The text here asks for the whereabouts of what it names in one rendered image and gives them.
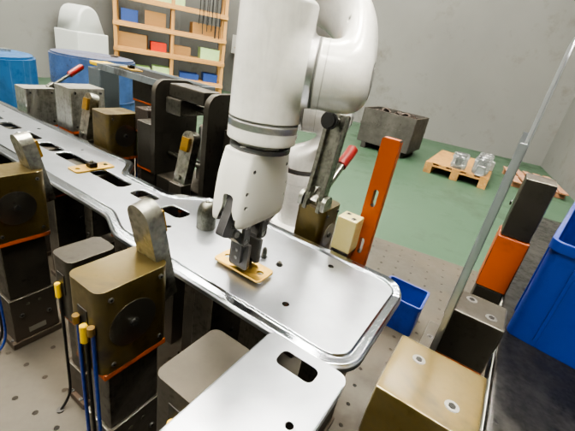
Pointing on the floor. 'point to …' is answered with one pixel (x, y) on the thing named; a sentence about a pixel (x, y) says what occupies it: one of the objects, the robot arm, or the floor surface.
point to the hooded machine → (80, 30)
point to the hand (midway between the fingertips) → (246, 250)
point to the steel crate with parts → (392, 128)
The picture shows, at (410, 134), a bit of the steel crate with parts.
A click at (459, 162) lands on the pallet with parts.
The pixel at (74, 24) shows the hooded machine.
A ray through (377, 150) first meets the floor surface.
